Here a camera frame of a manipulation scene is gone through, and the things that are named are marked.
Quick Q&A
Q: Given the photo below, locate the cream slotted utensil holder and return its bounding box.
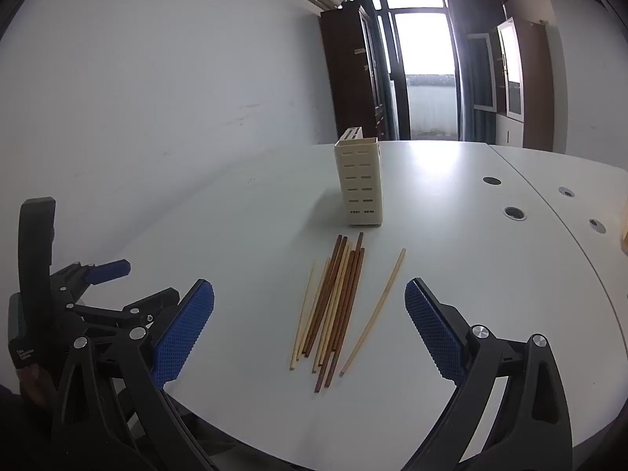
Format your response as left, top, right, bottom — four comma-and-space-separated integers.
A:
334, 126, 382, 229

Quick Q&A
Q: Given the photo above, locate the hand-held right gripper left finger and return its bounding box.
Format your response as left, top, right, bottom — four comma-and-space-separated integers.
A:
51, 279, 219, 471

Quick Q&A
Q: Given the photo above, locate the bunch of wooden chopsticks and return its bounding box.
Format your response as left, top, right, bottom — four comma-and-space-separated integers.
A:
289, 232, 366, 394

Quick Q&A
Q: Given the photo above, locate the dark brown wardrobe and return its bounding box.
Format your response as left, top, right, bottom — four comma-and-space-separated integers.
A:
320, 1, 391, 145

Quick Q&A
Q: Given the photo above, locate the wooden cabinet with glass doors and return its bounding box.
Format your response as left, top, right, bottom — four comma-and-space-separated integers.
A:
466, 16, 555, 152

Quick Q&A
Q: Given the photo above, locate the light bamboo chopstick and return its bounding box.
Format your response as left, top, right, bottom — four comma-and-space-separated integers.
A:
338, 248, 407, 378

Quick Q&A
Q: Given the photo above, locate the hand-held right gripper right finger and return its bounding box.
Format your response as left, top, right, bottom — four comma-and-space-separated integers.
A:
402, 277, 575, 471

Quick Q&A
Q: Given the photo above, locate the person's left hand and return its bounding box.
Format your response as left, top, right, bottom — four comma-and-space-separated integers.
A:
15, 360, 57, 410

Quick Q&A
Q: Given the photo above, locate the glass balcony door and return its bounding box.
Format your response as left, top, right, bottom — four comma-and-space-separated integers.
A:
373, 0, 464, 142

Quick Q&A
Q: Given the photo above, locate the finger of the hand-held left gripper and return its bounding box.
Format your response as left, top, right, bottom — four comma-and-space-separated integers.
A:
66, 288, 180, 347
49, 258, 131, 305

